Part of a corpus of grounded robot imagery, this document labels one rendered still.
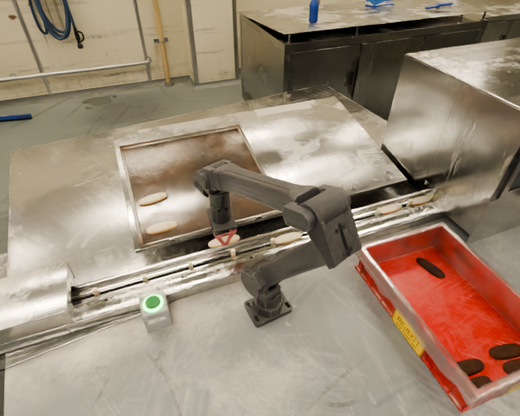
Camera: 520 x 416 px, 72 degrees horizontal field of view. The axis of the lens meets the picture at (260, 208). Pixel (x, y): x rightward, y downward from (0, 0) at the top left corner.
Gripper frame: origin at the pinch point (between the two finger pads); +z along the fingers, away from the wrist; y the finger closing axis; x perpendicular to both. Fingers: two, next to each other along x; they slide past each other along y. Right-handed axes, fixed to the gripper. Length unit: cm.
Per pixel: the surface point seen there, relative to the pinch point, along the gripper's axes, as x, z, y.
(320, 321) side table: 18.7, 11.1, 30.4
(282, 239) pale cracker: 20.1, 7.1, 0.6
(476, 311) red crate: 62, 11, 44
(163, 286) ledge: -20.3, 6.9, 5.4
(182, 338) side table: -18.9, 11.1, 21.4
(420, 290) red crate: 52, 11, 32
